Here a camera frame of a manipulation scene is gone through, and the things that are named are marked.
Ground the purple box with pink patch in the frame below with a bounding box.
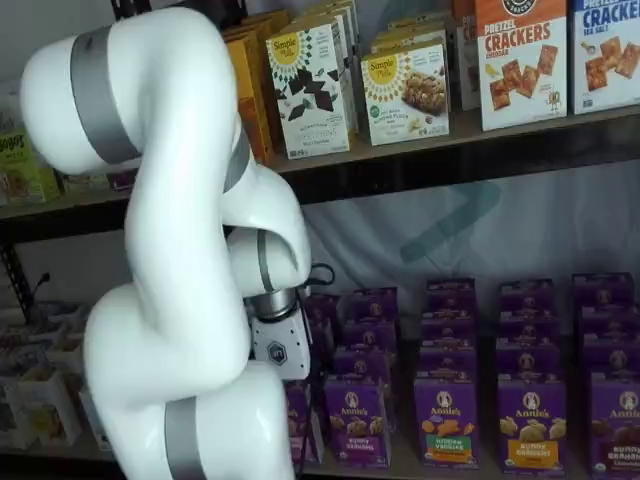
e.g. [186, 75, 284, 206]
[303, 293, 342, 381]
[284, 378, 325, 465]

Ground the blue sea salt crackers box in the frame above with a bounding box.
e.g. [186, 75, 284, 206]
[571, 0, 640, 116]

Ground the purple box with brown patch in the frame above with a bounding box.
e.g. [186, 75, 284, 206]
[588, 370, 640, 480]
[578, 303, 637, 337]
[581, 332, 640, 377]
[571, 271, 636, 309]

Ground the black metal shelf frame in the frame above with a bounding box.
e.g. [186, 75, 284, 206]
[0, 0, 640, 321]

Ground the white snack box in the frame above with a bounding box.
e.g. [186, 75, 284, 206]
[45, 322, 95, 382]
[0, 372, 39, 450]
[20, 366, 85, 446]

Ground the white backdrop with teal logo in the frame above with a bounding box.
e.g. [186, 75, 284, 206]
[299, 169, 640, 301]

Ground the Simple Mills snack bar box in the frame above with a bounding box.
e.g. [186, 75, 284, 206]
[360, 43, 452, 147]
[368, 10, 455, 57]

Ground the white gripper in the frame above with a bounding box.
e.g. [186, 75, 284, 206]
[248, 298, 315, 382]

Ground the yellow orange cracker box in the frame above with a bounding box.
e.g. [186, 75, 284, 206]
[222, 7, 294, 167]

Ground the Simple Mills white box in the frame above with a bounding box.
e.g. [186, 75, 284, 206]
[264, 23, 352, 161]

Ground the orange pretzel crackers cheddar box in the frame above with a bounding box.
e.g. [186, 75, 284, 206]
[451, 0, 482, 112]
[474, 0, 570, 133]

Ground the green snack box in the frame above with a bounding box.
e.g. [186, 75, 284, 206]
[0, 126, 61, 207]

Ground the wooden upper shelf board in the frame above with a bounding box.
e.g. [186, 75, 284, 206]
[0, 102, 640, 221]

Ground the Simple Mills dark cracker box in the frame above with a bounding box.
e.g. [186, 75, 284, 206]
[292, 0, 362, 135]

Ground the purple box with orange patch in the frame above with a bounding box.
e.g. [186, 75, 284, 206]
[496, 383, 569, 475]
[498, 278, 555, 314]
[494, 334, 565, 390]
[498, 308, 557, 341]

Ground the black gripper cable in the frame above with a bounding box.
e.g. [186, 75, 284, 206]
[291, 261, 336, 480]

